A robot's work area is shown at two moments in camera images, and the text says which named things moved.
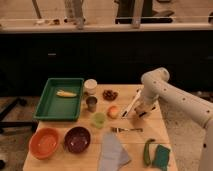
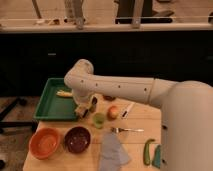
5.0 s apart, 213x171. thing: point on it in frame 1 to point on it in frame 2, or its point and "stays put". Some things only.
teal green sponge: [162, 158] stays put
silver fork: [120, 130] stays put
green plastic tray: [60, 100] stays put
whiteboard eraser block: [145, 111] to [83, 111]
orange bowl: [43, 143] stays put
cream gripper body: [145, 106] to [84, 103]
